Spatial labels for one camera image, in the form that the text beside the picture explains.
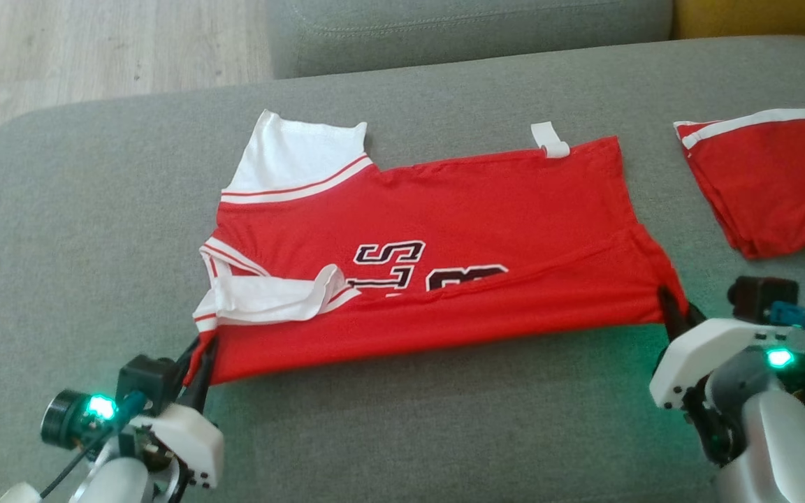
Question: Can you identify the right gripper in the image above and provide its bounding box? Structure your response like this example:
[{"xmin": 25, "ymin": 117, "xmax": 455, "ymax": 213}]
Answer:
[{"xmin": 649, "ymin": 285, "xmax": 795, "ymax": 409}]

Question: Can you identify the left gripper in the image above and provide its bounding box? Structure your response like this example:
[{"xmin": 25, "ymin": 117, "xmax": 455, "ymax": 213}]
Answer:
[{"xmin": 133, "ymin": 335, "xmax": 225, "ymax": 490}]

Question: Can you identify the red Bulls basketball jersey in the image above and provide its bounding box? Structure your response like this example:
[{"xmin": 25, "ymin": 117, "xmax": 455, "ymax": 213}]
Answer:
[{"xmin": 186, "ymin": 110, "xmax": 690, "ymax": 386}]

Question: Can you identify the red shorts white stripe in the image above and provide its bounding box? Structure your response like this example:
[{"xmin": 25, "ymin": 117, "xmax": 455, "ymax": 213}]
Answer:
[{"xmin": 674, "ymin": 108, "xmax": 805, "ymax": 261}]

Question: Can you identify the grey sofa chaise cushion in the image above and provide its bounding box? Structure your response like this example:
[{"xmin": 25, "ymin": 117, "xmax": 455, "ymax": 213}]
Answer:
[{"xmin": 0, "ymin": 35, "xmax": 805, "ymax": 503}]

